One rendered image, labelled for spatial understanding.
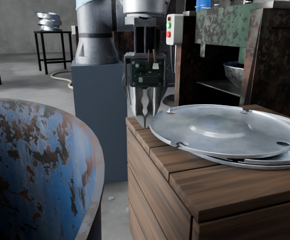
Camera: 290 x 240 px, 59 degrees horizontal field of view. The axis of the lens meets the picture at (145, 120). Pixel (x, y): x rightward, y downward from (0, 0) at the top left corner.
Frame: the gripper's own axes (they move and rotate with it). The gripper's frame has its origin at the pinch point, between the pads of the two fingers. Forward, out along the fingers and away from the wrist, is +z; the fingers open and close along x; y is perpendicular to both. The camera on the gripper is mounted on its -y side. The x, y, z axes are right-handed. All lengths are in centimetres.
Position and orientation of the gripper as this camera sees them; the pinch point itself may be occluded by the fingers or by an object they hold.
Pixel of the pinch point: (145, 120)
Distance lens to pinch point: 53.9
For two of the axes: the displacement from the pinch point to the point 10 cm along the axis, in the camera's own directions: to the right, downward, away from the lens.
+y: 0.0, 3.3, -9.4
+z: 0.0, 9.4, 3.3
